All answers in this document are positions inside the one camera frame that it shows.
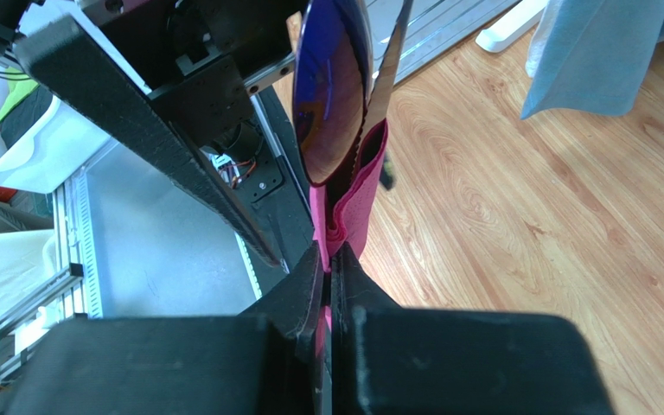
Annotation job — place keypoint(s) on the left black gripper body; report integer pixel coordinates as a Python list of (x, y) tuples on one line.
[(201, 60)]

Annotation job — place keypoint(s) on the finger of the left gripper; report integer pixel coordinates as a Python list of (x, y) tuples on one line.
[(63, 57)]

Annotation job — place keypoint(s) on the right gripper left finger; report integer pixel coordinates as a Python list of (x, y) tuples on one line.
[(264, 360)]

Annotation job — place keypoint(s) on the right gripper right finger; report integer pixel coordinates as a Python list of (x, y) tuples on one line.
[(389, 359)]

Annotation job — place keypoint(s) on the purple metal spoon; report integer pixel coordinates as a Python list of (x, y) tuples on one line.
[(331, 84)]

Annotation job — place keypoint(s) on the pink paper napkin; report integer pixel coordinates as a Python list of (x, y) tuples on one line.
[(347, 223)]

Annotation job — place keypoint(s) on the purple metal knife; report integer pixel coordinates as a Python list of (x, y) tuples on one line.
[(383, 86)]

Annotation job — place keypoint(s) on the white plastic bin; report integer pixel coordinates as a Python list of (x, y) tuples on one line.
[(53, 147)]

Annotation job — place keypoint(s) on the silver metal tray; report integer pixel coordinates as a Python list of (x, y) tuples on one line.
[(434, 26)]

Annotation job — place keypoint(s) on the blue grey hanging cloth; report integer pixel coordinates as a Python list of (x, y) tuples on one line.
[(596, 57)]

